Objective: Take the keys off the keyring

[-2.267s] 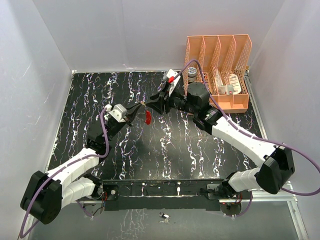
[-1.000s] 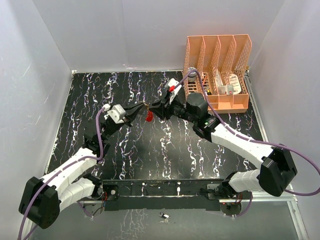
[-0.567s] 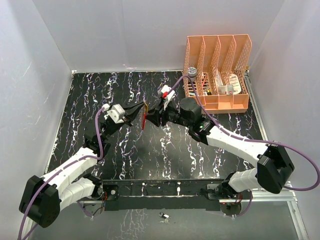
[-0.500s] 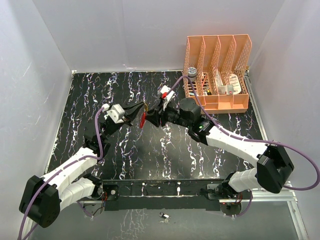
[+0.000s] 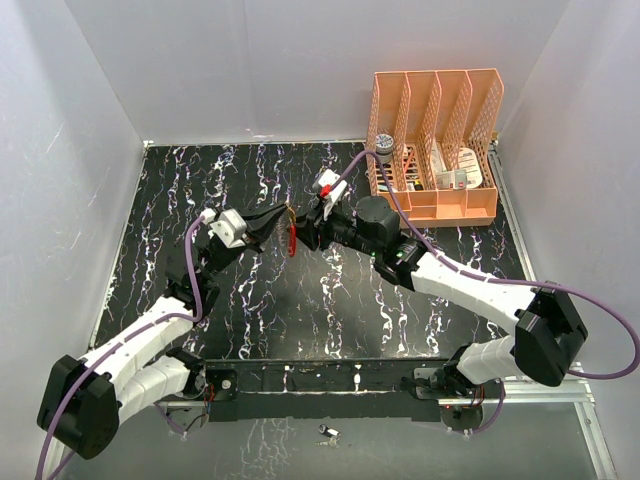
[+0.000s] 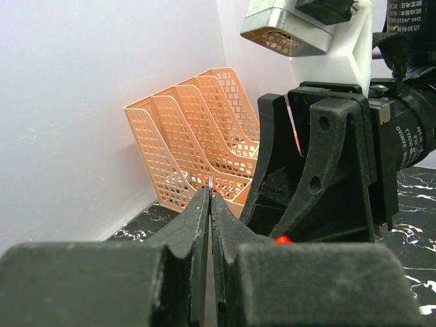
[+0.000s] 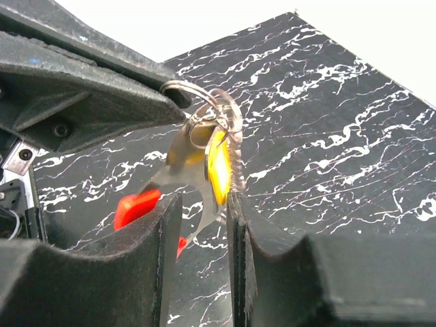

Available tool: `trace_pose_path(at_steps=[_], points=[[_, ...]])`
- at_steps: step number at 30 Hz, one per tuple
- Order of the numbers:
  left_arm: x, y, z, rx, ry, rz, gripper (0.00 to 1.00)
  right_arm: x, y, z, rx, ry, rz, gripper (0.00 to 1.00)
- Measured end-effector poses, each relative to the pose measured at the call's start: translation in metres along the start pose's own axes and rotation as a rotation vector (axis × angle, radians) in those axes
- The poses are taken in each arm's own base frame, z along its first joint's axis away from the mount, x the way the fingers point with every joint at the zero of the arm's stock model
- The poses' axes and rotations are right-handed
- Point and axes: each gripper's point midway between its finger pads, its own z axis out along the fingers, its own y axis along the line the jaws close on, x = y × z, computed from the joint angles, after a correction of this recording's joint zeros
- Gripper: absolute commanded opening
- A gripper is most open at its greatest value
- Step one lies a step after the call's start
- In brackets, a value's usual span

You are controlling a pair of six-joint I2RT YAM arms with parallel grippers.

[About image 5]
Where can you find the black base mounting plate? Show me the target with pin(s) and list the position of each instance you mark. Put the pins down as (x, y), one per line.
(337, 389)

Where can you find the small round grey jar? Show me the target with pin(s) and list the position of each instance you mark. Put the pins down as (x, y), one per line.
(384, 147)

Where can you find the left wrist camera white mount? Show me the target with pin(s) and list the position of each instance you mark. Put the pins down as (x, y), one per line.
(228, 226)

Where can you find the orange plastic file organizer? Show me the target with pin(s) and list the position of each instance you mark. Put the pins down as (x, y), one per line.
(431, 115)

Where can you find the white round label card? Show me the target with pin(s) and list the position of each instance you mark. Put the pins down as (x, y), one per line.
(468, 174)

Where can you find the metal key organizer red handle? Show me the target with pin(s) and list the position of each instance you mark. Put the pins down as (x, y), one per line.
(292, 242)

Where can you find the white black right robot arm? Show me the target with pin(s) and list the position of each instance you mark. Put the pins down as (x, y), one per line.
(544, 331)

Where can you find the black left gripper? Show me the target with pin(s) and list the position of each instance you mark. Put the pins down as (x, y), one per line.
(253, 238)

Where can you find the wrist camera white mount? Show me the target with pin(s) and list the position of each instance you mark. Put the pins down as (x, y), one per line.
(228, 226)
(330, 188)

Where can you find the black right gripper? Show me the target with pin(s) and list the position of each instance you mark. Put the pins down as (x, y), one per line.
(312, 229)

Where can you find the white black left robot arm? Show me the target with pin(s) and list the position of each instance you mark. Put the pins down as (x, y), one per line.
(87, 399)

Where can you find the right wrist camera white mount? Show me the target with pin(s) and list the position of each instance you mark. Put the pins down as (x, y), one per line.
(330, 188)

